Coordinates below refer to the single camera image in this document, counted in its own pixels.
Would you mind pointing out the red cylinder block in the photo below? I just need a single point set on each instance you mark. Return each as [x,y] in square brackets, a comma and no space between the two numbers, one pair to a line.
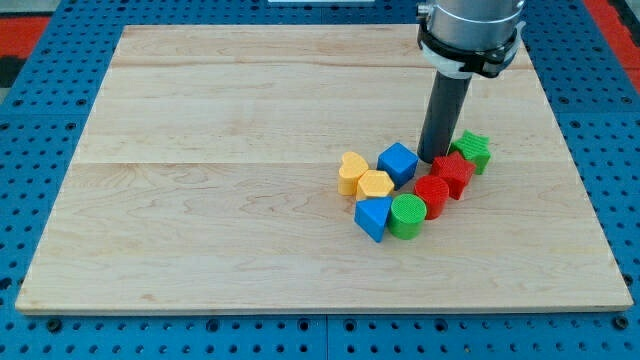
[434,192]

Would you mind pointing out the yellow heart block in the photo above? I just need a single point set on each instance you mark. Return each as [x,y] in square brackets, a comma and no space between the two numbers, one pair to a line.
[352,168]

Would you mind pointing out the light wooden board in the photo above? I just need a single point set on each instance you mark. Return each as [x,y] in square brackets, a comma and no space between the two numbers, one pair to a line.
[205,183]

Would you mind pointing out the green cylinder block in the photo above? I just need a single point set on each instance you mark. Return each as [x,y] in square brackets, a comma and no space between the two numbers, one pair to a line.
[407,215]

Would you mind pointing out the yellow hexagon block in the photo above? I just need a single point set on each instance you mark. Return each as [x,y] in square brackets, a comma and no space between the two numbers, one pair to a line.
[373,184]

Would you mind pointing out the blue cube block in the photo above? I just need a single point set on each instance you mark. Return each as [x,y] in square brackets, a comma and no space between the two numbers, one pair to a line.
[399,163]

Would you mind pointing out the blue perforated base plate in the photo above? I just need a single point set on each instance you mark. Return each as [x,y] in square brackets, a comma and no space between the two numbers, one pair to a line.
[54,53]

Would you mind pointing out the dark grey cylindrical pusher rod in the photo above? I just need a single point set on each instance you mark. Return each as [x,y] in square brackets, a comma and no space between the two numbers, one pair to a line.
[444,107]

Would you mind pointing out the blue triangle block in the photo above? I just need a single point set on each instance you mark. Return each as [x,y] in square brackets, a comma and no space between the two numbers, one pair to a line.
[371,216]

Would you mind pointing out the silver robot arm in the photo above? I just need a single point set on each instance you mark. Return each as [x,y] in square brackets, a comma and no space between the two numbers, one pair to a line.
[461,39]

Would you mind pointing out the green star block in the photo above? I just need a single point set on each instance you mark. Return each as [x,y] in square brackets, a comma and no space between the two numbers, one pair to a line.
[473,148]

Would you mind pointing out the red star block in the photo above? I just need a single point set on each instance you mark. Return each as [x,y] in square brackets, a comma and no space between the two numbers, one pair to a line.
[455,170]

